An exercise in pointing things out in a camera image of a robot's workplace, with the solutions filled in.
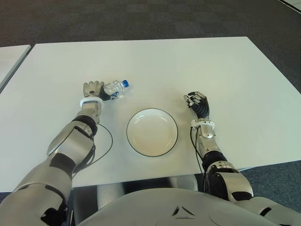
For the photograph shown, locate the white side table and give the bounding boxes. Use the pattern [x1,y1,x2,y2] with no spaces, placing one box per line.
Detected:
[0,44,32,91]

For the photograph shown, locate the clear bottle with blue cap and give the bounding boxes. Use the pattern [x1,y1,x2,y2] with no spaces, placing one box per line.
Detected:
[103,79,131,97]

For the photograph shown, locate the grey robot torso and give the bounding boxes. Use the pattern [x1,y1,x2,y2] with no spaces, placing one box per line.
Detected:
[75,187,266,226]

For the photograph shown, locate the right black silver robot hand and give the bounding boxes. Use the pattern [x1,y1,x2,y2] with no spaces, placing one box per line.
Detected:
[183,90,210,119]

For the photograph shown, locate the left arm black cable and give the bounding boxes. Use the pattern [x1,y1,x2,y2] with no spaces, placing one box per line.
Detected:
[71,123,114,175]

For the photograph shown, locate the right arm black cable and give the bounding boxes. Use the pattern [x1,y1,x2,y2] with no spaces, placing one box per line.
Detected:
[189,126,210,191]

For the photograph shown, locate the white plate with black rim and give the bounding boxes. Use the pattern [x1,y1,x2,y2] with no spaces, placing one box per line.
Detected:
[126,108,179,158]

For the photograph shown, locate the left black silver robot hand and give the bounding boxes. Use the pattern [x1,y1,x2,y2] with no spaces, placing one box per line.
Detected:
[82,81,117,102]

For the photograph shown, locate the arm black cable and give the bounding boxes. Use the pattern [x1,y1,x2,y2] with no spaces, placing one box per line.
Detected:
[189,126,210,191]
[71,123,114,175]

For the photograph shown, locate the white robot left leg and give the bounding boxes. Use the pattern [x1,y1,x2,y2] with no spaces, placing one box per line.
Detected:
[97,182,125,210]

